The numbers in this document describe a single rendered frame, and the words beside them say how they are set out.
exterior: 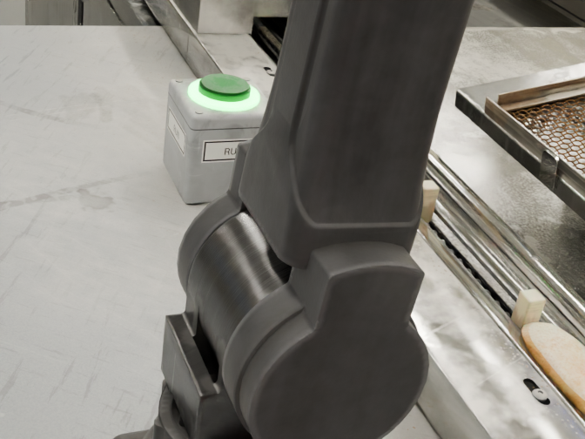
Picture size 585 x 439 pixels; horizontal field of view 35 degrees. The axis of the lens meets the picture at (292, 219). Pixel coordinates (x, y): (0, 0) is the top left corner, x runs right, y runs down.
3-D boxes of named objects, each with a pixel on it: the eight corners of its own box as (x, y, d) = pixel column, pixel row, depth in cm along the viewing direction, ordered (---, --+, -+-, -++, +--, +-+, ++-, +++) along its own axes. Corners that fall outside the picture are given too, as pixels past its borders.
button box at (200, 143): (154, 194, 79) (164, 73, 73) (242, 188, 82) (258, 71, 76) (179, 247, 73) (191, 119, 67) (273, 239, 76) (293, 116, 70)
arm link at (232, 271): (158, 393, 44) (190, 477, 40) (175, 209, 39) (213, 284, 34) (334, 366, 47) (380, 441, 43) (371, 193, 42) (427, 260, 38)
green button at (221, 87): (191, 91, 73) (192, 72, 72) (239, 91, 74) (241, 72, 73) (205, 114, 70) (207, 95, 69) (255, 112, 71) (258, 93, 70)
